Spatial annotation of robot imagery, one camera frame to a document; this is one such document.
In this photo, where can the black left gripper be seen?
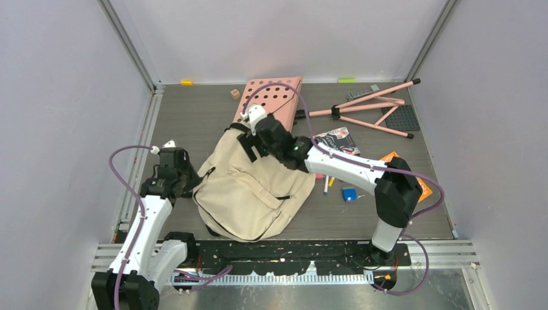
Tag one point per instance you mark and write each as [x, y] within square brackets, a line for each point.
[196, 180]

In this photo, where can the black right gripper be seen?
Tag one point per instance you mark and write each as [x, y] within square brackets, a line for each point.
[248, 141]

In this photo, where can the beige canvas backpack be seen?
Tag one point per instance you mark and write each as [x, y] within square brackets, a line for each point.
[244, 200]

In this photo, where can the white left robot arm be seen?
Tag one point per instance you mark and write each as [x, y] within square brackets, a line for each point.
[137, 274]

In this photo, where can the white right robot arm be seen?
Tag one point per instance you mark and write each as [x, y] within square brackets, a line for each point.
[395, 189]

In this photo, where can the small wooden cube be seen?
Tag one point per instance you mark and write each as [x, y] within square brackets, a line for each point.
[235, 94]

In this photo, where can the pink perforated music stand tray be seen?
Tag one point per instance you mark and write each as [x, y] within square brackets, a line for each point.
[279, 100]

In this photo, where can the floral little women book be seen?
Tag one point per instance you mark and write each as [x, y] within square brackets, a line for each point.
[339, 139]

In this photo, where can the white blue marker pen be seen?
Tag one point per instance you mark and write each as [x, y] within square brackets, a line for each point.
[326, 184]

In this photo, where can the blue eraser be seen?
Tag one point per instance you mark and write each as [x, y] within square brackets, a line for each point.
[349, 194]

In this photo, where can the pink folding tripod stand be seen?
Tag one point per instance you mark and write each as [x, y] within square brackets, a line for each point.
[375, 100]

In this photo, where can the grey lego strip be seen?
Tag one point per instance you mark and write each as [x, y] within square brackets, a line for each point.
[360, 94]

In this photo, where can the dark grey lego baseplate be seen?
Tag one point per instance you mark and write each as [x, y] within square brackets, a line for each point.
[403, 119]

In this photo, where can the orange treehouse book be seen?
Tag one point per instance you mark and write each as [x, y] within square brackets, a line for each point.
[426, 190]

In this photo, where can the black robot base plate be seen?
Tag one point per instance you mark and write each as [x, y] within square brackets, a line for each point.
[290, 257]

